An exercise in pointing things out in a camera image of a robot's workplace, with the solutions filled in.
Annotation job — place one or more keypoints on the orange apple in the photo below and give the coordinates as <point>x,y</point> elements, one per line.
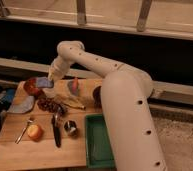
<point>34,132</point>

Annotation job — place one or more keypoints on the bunch of dark grapes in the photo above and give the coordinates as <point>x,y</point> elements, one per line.
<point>48,104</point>

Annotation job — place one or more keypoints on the brown bowl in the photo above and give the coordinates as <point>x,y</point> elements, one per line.
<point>97,96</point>

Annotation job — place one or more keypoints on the wooden cutting board table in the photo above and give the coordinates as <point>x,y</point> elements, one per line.
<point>30,155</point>

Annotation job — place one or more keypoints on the black handled knife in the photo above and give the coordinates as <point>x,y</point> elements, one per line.
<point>56,132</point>

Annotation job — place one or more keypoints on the green plastic tray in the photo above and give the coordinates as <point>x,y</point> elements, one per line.
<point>98,149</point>

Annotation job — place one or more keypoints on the small metal can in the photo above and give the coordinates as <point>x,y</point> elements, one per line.
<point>71,128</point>

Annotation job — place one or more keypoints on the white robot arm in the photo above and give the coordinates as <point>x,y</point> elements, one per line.
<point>124,93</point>

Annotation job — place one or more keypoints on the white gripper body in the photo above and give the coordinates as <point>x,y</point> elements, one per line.
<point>58,68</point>

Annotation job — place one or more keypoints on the red bowl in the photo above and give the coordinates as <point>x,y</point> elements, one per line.
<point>30,87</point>

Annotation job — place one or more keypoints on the grey plate with carrot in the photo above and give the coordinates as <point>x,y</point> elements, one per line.
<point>73,86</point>

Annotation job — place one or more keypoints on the blue sponge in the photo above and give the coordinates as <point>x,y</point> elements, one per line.
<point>43,82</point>

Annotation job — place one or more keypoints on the white paper cup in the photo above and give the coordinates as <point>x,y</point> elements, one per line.
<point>50,92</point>

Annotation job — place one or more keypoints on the banana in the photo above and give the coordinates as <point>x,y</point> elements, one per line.
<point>71,102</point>

